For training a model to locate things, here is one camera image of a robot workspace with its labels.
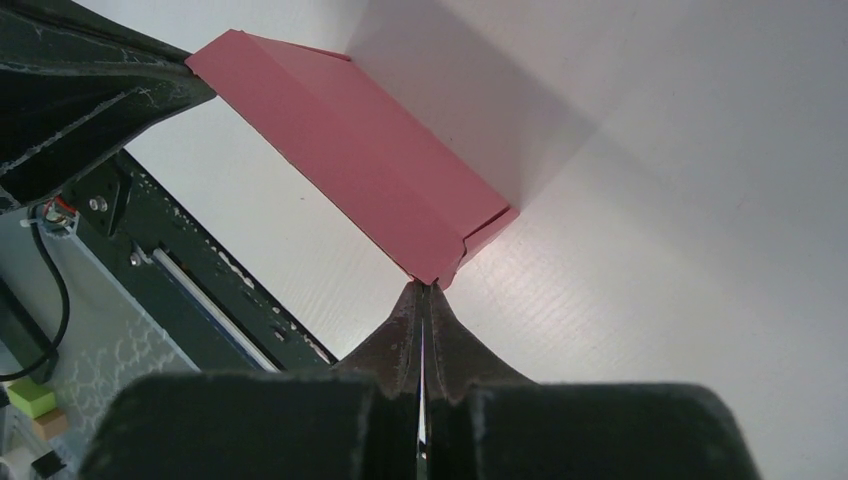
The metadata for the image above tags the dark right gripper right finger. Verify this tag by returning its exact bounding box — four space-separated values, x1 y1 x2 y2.
422 284 534 479

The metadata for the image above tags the pink cardboard box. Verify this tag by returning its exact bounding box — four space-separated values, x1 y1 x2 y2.
187 30 518 287

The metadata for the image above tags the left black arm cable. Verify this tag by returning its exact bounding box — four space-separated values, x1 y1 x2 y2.
0 205 72 384

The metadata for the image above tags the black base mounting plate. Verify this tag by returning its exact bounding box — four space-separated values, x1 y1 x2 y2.
62 151 337 372

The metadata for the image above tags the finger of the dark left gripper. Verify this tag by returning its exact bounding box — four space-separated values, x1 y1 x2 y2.
1 10 215 213
1 0 190 63

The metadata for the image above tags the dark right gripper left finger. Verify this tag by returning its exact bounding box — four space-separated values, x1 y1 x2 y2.
332 281 423 479

